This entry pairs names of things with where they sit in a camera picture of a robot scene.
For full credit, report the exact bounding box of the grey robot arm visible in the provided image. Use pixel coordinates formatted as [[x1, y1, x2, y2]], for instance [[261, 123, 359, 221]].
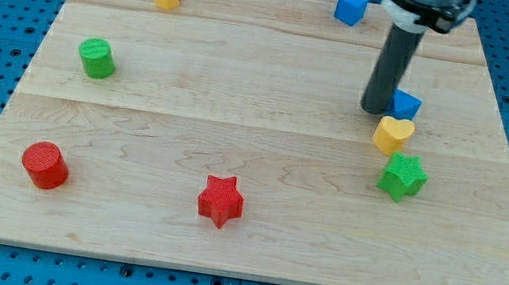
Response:
[[380, 0, 478, 34]]

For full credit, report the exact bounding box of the blue cube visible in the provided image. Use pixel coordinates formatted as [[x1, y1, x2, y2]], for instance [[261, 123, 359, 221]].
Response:
[[333, 0, 369, 27]]

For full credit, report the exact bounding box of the light wooden board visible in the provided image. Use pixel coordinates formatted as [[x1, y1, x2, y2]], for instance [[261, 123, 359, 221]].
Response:
[[0, 0, 509, 285]]

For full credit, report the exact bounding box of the red star block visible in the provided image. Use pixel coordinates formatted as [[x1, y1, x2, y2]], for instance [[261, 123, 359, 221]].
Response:
[[197, 175, 244, 229]]

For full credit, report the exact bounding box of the yellow heart block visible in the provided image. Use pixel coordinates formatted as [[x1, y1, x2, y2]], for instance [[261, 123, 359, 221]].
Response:
[[372, 116, 416, 156]]

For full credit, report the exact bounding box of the blue angular block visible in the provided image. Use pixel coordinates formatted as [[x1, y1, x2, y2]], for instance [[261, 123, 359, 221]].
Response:
[[385, 89, 422, 120]]

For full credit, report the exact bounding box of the green star block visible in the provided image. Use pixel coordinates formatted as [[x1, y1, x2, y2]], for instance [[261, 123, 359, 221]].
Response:
[[376, 152, 428, 202]]

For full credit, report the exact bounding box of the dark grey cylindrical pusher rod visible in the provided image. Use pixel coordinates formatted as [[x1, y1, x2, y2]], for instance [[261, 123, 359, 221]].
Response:
[[360, 24, 423, 115]]

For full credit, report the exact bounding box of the green cylinder block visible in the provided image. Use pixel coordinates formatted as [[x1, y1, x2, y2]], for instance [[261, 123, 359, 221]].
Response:
[[78, 37, 115, 79]]

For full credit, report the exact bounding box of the red cylinder block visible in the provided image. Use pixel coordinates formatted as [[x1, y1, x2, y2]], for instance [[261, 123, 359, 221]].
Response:
[[21, 141, 69, 190]]

